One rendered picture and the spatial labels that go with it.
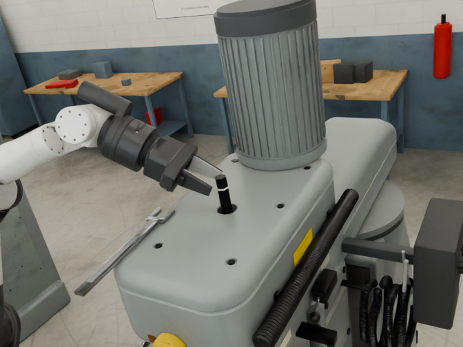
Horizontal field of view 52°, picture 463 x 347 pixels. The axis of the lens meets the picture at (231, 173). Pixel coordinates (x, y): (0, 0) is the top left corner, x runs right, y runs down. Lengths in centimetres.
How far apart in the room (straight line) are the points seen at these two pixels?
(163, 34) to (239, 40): 537
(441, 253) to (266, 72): 49
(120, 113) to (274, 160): 32
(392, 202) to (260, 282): 80
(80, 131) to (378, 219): 88
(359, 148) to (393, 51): 377
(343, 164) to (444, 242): 35
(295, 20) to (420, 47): 417
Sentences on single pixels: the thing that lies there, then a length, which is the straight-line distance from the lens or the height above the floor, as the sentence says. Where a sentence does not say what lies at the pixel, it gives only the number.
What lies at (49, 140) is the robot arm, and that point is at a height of 205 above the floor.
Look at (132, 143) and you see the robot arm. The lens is 85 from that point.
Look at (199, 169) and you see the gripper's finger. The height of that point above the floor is 196.
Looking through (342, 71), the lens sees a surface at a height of 100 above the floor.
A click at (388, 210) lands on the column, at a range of 145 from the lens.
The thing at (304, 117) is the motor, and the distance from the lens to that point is 96.
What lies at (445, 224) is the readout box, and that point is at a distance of 111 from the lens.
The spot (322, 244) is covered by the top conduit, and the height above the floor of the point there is 180.
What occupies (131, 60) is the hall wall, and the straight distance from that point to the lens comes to 673.
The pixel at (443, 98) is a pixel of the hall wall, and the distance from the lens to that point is 516.
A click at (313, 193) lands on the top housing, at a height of 188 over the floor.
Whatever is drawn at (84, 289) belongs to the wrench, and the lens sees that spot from 78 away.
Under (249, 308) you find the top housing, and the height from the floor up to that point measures 184.
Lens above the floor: 234
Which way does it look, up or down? 27 degrees down
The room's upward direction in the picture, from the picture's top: 10 degrees counter-clockwise
